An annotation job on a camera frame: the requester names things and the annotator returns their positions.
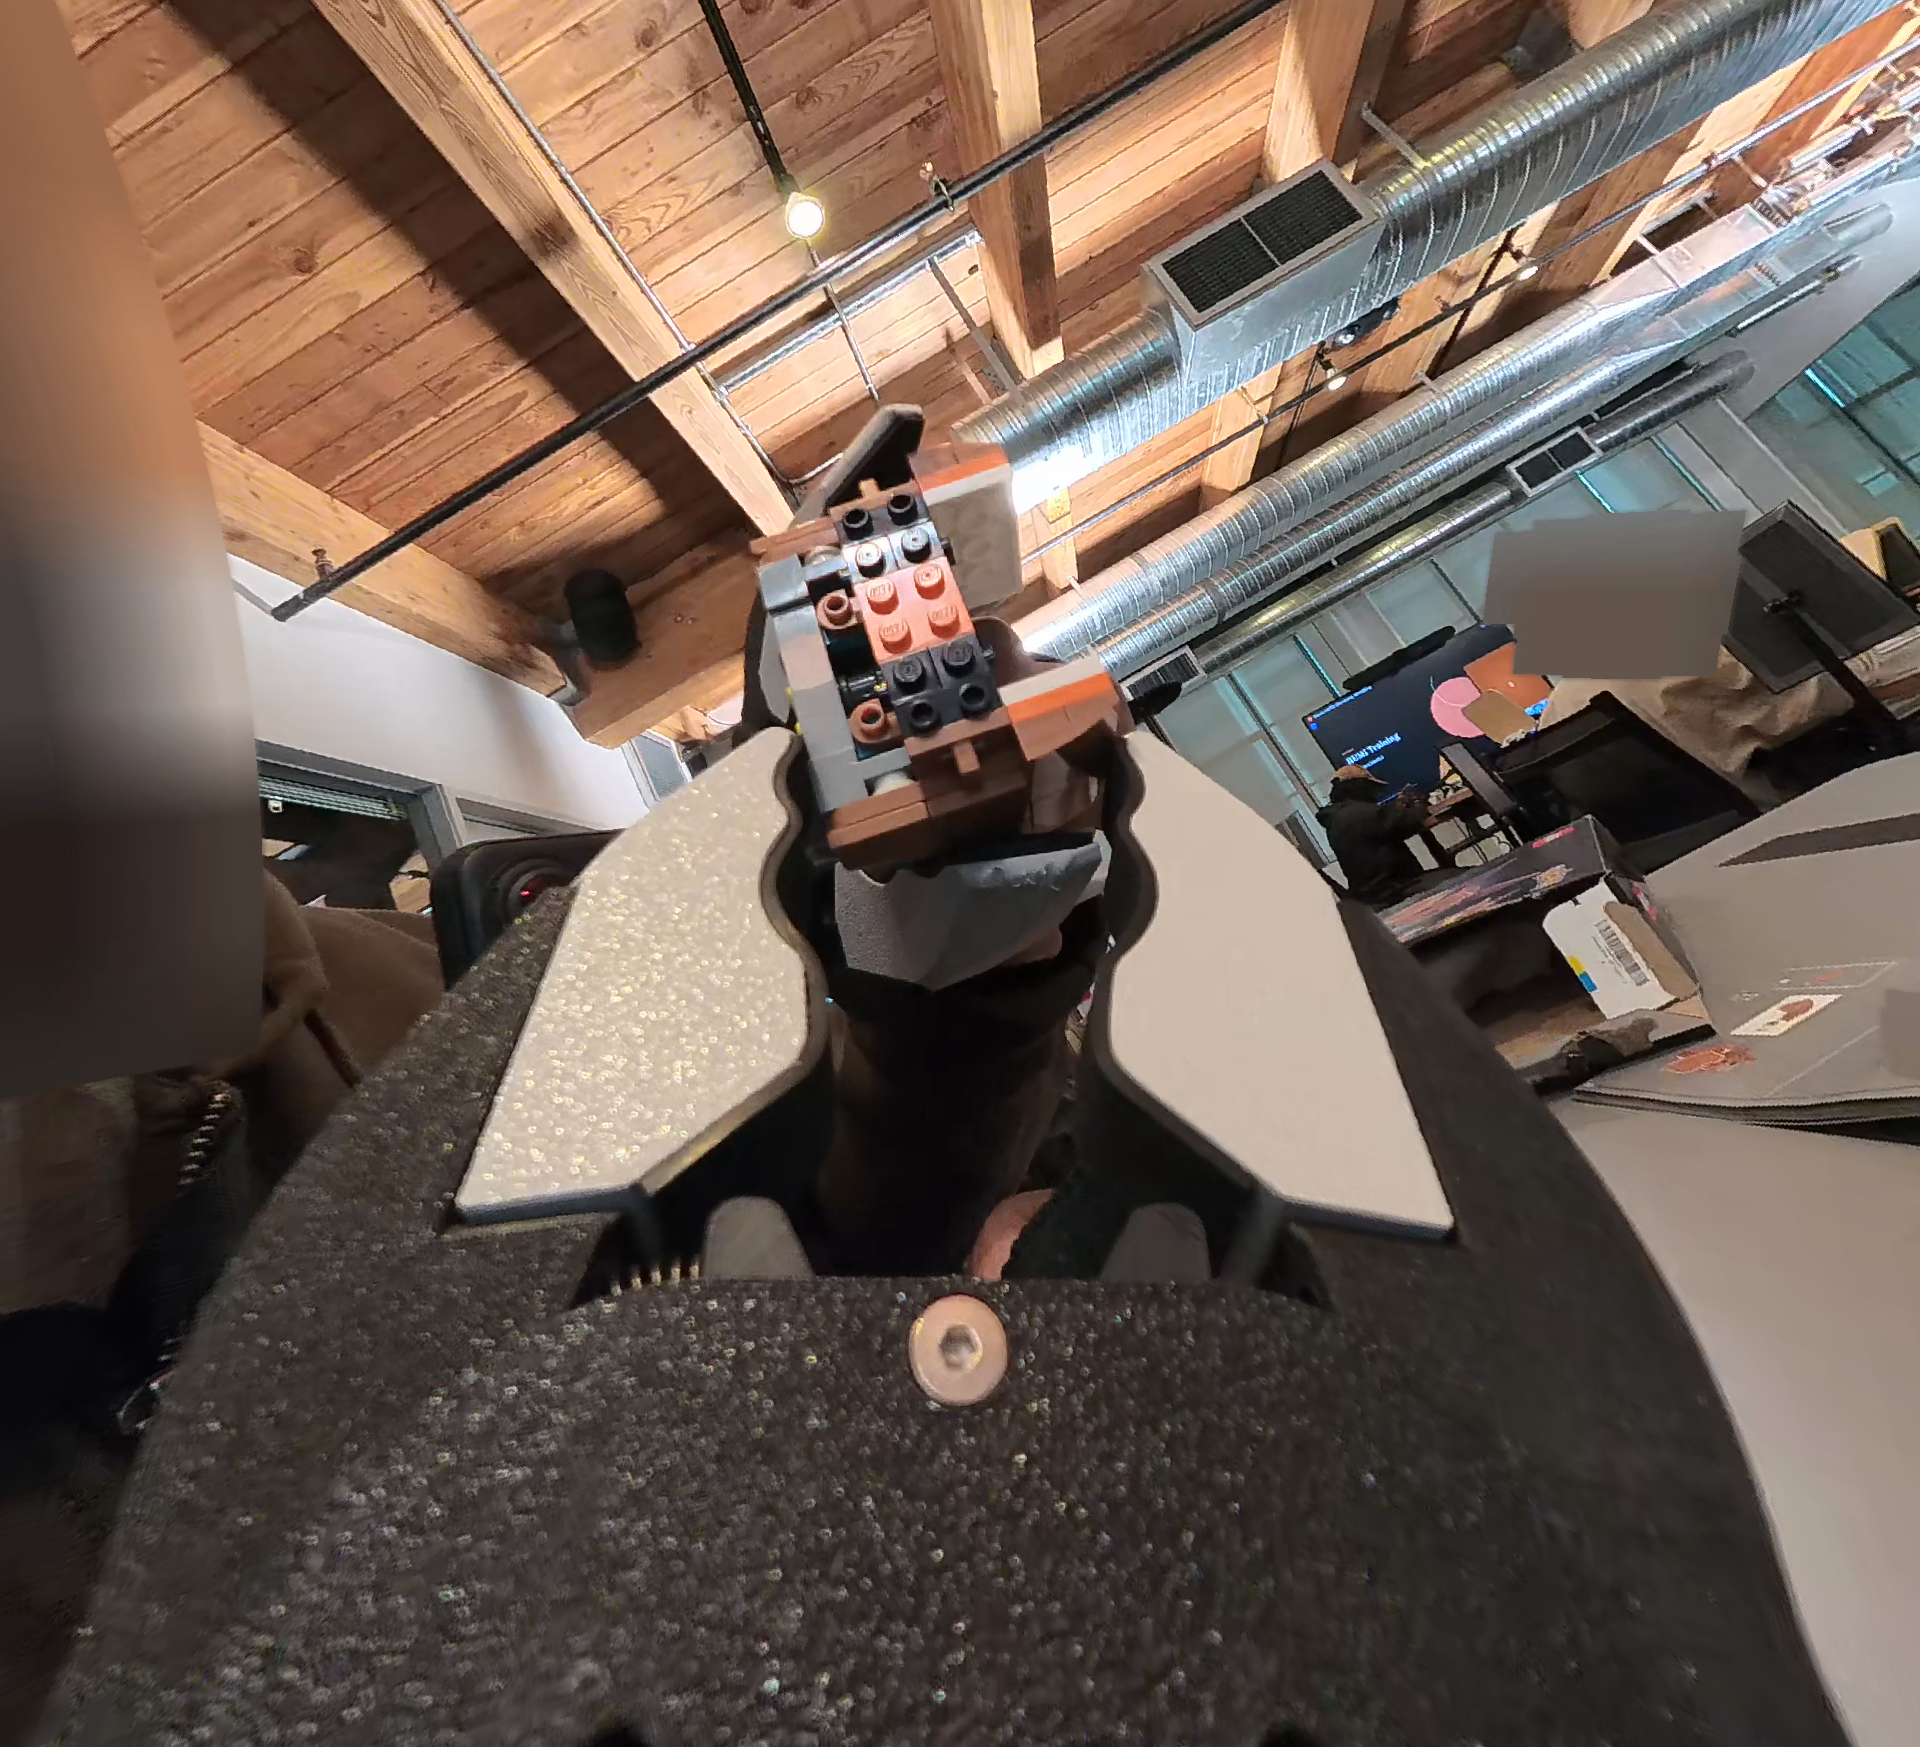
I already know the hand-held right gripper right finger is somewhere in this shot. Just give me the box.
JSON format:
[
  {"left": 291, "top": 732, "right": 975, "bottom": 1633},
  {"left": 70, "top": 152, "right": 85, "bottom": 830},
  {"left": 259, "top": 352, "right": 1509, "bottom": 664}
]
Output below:
[{"left": 1079, "top": 732, "right": 1460, "bottom": 1239}]

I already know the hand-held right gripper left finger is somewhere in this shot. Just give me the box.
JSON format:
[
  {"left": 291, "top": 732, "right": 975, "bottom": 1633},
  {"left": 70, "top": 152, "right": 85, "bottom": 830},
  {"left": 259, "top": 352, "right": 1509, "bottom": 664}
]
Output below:
[{"left": 450, "top": 732, "right": 841, "bottom": 1231}]

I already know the brown toy brick model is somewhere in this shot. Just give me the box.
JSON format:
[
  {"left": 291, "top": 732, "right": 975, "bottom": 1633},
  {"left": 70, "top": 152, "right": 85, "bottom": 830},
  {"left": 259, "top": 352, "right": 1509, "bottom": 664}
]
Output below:
[{"left": 749, "top": 404, "right": 1128, "bottom": 885}]

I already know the grey instruction booklet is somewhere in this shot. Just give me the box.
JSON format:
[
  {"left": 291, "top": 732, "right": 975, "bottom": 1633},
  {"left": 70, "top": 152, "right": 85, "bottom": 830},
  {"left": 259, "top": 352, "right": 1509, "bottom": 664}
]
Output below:
[{"left": 1571, "top": 959, "right": 1920, "bottom": 1151}]

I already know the black desk monitor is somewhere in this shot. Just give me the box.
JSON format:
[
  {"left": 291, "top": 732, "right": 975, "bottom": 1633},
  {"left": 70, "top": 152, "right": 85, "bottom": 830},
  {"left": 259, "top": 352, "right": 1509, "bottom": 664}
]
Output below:
[{"left": 1475, "top": 690, "right": 1758, "bottom": 863}]

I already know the dark printed toy box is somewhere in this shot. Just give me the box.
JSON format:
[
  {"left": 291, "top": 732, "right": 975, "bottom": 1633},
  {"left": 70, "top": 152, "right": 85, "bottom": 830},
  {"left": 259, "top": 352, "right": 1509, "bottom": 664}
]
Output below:
[{"left": 1375, "top": 814, "right": 1625, "bottom": 945}]

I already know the large display screen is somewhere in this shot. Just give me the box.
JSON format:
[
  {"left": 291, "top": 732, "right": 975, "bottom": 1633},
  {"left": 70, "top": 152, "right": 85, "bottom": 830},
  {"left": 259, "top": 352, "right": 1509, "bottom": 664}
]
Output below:
[{"left": 1302, "top": 630, "right": 1562, "bottom": 804}]

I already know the cardboard box with barcode label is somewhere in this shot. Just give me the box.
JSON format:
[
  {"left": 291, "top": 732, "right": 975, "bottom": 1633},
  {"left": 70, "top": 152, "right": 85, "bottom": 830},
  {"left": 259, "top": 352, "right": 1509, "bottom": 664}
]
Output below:
[{"left": 1541, "top": 861, "right": 1712, "bottom": 1029}]

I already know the black ceiling speaker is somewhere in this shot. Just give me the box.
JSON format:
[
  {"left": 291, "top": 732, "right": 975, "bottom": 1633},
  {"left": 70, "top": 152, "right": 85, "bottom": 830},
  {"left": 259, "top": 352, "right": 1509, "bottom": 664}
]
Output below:
[{"left": 562, "top": 566, "right": 643, "bottom": 662}]

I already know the person's dark zip jacket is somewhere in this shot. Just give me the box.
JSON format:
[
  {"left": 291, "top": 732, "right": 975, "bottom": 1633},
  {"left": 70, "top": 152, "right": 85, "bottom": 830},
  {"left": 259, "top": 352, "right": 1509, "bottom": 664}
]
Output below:
[{"left": 0, "top": 861, "right": 452, "bottom": 1747}]

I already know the black monitor on stand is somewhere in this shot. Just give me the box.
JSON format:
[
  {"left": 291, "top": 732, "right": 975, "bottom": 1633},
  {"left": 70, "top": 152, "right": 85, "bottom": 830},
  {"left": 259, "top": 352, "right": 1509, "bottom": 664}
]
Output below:
[{"left": 1721, "top": 502, "right": 1920, "bottom": 736}]

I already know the metal air vent box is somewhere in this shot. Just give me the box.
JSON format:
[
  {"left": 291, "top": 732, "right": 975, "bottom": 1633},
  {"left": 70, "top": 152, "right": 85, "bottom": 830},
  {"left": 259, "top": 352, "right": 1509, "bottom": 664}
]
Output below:
[{"left": 1142, "top": 164, "right": 1390, "bottom": 388}]

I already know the slim spiral air duct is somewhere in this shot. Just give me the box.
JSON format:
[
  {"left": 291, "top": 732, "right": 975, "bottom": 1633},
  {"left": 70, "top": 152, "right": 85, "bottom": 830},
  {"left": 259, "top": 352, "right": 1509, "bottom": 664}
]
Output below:
[{"left": 1032, "top": 350, "right": 1759, "bottom": 670}]

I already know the dark desk cable flap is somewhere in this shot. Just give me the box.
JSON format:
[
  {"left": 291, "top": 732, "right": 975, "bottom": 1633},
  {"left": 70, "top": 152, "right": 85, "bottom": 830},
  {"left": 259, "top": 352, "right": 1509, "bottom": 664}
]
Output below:
[{"left": 1715, "top": 812, "right": 1920, "bottom": 867}]

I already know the flat metal air duct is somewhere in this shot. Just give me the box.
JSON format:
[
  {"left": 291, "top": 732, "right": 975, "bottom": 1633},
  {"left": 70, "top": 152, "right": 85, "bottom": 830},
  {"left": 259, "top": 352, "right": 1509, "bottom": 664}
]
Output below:
[{"left": 1440, "top": 202, "right": 1895, "bottom": 460}]

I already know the large spiral air duct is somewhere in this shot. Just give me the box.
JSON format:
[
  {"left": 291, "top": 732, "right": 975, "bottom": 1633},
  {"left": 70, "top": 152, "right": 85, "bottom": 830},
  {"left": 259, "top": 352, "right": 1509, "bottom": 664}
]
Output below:
[{"left": 982, "top": 0, "right": 1920, "bottom": 482}]

